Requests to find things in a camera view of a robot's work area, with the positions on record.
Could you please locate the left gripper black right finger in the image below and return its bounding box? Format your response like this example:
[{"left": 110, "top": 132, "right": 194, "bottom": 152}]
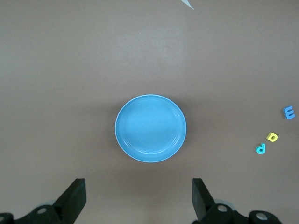
[{"left": 192, "top": 178, "right": 250, "bottom": 224}]

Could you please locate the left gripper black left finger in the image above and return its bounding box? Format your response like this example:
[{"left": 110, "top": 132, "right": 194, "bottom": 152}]
[{"left": 14, "top": 178, "right": 86, "bottom": 224}]

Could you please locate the teal foam letter p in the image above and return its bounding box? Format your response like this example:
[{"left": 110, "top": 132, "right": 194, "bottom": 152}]
[{"left": 255, "top": 142, "right": 267, "bottom": 154}]

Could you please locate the blue foam letter m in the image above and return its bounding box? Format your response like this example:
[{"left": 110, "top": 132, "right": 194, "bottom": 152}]
[{"left": 281, "top": 105, "right": 296, "bottom": 120}]

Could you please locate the blue plate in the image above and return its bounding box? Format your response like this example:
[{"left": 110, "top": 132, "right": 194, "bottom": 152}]
[{"left": 114, "top": 94, "right": 187, "bottom": 163}]

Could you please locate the white tape scrap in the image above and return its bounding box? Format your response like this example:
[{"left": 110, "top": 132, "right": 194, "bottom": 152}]
[{"left": 181, "top": 0, "right": 195, "bottom": 10}]

